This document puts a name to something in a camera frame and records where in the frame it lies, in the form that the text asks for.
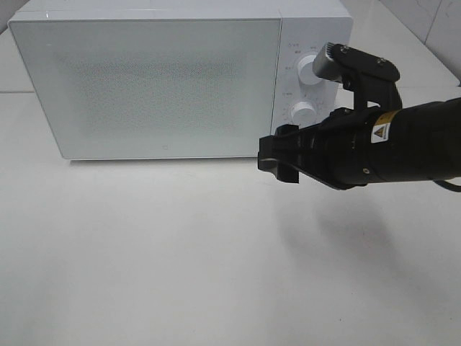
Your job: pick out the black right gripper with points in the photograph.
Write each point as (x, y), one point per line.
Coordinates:
(332, 152)

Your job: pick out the white timer knob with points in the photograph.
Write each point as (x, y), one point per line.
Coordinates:
(303, 114)

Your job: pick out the white microwave door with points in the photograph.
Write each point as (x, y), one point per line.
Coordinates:
(153, 89)

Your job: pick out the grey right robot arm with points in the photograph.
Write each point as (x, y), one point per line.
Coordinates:
(420, 143)

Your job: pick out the upper white power knob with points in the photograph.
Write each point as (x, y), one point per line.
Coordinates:
(305, 71)

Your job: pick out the white microwave oven body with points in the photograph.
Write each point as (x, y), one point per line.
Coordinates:
(305, 26)

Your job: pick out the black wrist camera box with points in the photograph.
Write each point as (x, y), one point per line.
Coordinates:
(370, 78)

